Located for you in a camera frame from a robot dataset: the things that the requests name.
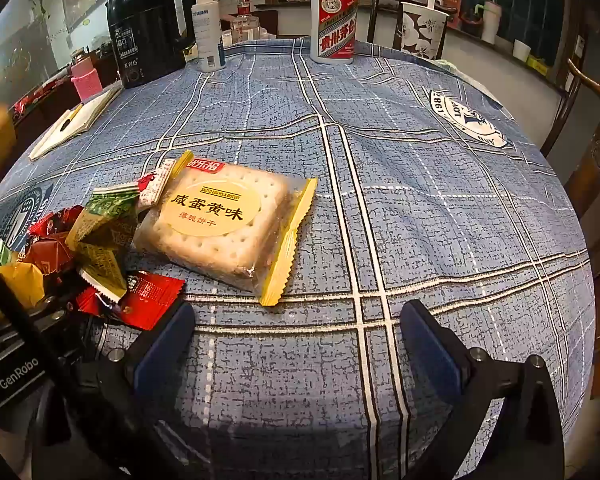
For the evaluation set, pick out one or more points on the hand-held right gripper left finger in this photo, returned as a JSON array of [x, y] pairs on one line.
[[165, 350]]

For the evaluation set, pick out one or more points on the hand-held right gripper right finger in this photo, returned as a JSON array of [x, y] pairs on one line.
[[430, 350]]

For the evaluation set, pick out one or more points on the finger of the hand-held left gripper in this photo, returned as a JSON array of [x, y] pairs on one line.
[[52, 310]]

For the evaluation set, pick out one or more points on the dark red twisted snack packet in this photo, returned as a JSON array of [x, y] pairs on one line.
[[47, 257]]

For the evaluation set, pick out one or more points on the bright red snack packet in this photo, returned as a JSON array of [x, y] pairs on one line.
[[150, 297]]

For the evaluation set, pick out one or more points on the pile of mixed snack wrappers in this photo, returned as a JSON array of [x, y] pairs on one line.
[[97, 245]]

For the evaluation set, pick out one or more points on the green and white snack packet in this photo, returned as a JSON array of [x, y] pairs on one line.
[[111, 202]]

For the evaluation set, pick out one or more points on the square biscuit packet yellow ends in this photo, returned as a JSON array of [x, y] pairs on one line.
[[215, 215]]

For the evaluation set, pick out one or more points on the white snack packet red print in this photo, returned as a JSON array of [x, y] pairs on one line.
[[155, 185]]

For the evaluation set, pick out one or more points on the blue checked tablecloth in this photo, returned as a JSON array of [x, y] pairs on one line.
[[405, 200]]

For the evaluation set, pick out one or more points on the open white notebook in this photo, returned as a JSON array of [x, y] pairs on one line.
[[75, 122]]

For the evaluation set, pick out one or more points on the black and yellow pen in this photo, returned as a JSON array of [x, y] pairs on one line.
[[71, 116]]

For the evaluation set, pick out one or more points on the pink sleeved bottle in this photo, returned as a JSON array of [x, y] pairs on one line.
[[86, 80]]

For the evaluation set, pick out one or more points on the carved wooden chair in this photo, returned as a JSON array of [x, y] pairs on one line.
[[597, 160]]

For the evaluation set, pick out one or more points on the black electric kettle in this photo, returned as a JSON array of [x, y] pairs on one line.
[[147, 25]]

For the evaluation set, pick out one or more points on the small white cup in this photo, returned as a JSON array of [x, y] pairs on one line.
[[521, 51]]

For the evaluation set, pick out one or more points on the white floral paper cup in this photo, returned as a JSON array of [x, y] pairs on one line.
[[420, 32]]

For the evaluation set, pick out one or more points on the white tumbler with straw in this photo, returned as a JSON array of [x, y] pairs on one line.
[[491, 22]]

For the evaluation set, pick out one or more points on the small clear glass bottle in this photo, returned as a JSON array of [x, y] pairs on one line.
[[244, 25]]

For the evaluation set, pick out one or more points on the dark wooden chair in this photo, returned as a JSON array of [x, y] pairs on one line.
[[380, 15]]

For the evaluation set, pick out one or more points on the white liquor bottle red label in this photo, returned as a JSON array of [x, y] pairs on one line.
[[334, 25]]

